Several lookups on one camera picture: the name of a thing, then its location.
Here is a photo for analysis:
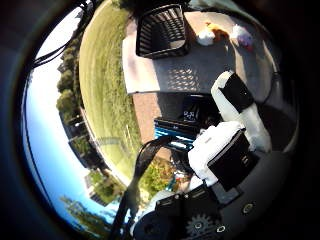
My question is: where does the pink and white plush toy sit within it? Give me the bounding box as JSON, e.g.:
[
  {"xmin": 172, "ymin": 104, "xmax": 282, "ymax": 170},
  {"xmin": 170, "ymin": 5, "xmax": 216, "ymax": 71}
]
[{"xmin": 230, "ymin": 24, "xmax": 255, "ymax": 51}]

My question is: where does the white and orange plush toy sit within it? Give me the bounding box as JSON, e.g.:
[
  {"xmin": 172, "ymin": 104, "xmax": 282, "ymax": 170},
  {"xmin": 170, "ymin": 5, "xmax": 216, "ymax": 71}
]
[{"xmin": 196, "ymin": 22, "xmax": 231, "ymax": 47}]

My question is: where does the black mesh basket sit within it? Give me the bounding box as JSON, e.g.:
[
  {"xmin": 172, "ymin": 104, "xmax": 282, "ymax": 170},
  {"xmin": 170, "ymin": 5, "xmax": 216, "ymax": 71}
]
[{"xmin": 135, "ymin": 3, "xmax": 192, "ymax": 60}]

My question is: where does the dark building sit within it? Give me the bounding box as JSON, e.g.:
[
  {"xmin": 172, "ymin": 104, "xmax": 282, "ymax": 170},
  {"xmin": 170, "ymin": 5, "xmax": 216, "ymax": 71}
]
[{"xmin": 61, "ymin": 113, "xmax": 104, "ymax": 169}]

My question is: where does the black cable bundle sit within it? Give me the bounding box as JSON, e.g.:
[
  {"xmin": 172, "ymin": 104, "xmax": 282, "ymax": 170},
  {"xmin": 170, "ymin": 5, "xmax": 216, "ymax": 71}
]
[{"xmin": 31, "ymin": 0, "xmax": 98, "ymax": 69}]

